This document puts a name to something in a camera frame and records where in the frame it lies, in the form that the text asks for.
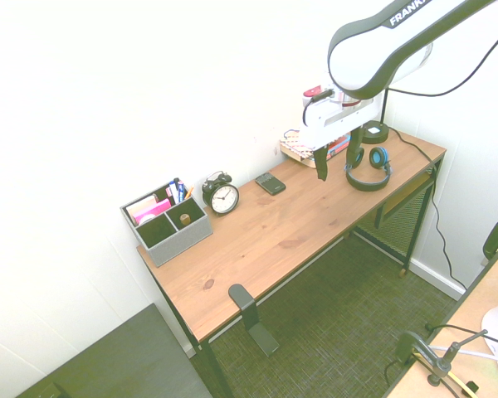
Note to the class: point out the red book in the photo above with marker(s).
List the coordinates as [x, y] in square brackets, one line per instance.
[337, 146]

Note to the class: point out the wooden desk with black frame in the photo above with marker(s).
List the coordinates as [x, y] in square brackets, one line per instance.
[265, 232]

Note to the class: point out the black marker pen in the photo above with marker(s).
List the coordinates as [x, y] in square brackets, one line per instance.
[176, 186]

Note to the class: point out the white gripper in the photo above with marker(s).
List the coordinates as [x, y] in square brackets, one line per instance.
[336, 120]

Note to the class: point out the pink sticky note pad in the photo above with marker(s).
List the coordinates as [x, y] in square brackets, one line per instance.
[151, 209]

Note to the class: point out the large black C-clamp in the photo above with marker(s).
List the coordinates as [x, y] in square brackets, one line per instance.
[494, 238]

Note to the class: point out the light wooden robot table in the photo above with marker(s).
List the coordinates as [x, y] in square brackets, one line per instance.
[481, 290]

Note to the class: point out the black twin-bell alarm clock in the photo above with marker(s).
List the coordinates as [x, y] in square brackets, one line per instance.
[223, 197]

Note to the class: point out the black and blue headphones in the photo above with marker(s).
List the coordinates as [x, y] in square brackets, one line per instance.
[367, 183]

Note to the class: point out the black headphone hanger hook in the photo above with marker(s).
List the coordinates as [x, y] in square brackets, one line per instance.
[253, 319]

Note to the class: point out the blue and white marker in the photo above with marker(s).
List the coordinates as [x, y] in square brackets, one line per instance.
[181, 190]

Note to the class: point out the black camera stand clamp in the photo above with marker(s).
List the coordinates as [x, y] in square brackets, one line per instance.
[423, 352]

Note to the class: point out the white tape roll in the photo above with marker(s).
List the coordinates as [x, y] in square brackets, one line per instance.
[147, 218]

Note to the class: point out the beige notepad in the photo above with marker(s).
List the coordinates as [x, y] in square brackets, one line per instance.
[141, 204]

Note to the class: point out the orange pencil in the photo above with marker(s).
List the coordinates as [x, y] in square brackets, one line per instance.
[189, 192]

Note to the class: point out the small wooden cylinder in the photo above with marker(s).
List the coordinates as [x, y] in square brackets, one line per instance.
[185, 219]

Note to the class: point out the black lamp base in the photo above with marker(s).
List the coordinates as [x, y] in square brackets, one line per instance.
[376, 133]

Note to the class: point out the gray desk organizer box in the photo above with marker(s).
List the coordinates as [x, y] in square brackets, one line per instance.
[182, 242]

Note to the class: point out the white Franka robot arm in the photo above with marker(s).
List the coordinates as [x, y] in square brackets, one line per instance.
[357, 54]

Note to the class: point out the black cabinet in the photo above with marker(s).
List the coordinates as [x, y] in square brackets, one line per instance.
[120, 360]

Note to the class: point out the yellow ruler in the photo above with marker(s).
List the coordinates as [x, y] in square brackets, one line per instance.
[456, 379]

